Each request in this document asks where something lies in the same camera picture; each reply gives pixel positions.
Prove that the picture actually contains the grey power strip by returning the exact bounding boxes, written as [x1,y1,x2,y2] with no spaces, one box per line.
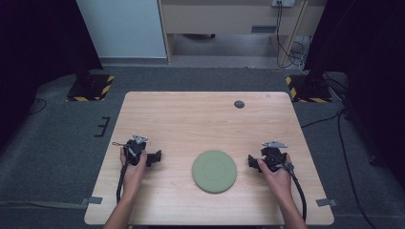
[270,0,296,9]

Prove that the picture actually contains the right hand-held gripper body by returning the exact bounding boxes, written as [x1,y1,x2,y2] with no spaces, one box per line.
[260,139,296,175]

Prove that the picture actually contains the person's left hand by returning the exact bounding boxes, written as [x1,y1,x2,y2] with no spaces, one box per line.
[119,147,149,198]

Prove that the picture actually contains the long black floor cable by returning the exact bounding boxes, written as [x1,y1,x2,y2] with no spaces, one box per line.
[300,107,380,229]

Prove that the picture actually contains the person's right hand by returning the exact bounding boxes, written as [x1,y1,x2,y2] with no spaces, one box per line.
[256,154,294,204]

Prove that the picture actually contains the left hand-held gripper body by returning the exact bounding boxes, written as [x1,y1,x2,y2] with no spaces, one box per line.
[123,134,149,167]

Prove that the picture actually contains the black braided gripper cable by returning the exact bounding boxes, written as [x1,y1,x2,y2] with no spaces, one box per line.
[286,163,308,222]
[116,157,133,204]

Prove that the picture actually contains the black stand base striped edge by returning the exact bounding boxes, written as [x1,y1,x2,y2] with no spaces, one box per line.
[65,73,116,103]
[285,73,333,104]

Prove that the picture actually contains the black curtain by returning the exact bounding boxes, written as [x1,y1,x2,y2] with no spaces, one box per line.
[0,0,104,151]
[303,0,405,190]

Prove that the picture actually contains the black power cable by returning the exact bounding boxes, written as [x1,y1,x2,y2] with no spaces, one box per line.
[274,1,308,69]

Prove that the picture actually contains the thin black floor cable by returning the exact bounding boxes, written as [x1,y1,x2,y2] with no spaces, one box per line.
[26,97,49,116]

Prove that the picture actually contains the grey tape strip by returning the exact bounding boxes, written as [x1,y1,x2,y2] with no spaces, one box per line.
[315,198,338,208]
[79,196,104,206]

